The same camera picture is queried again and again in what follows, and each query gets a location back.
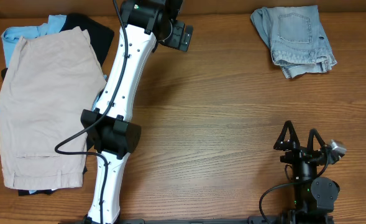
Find black garment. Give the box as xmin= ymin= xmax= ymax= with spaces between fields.
xmin=1 ymin=13 xmax=114 ymax=196

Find light blue denim shorts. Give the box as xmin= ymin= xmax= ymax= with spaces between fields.
xmin=250 ymin=5 xmax=337 ymax=79

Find light blue shirt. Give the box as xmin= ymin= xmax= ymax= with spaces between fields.
xmin=0 ymin=14 xmax=108 ymax=194

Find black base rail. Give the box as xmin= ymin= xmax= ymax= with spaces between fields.
xmin=59 ymin=216 xmax=335 ymax=224

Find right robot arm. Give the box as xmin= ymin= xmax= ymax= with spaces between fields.
xmin=273 ymin=121 xmax=339 ymax=223

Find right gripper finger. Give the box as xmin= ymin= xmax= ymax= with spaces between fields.
xmin=306 ymin=128 xmax=326 ymax=153
xmin=273 ymin=120 xmax=300 ymax=151

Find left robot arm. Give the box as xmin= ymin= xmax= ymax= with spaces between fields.
xmin=81 ymin=0 xmax=193 ymax=223

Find beige shorts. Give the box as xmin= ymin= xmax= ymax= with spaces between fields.
xmin=0 ymin=26 xmax=108 ymax=190

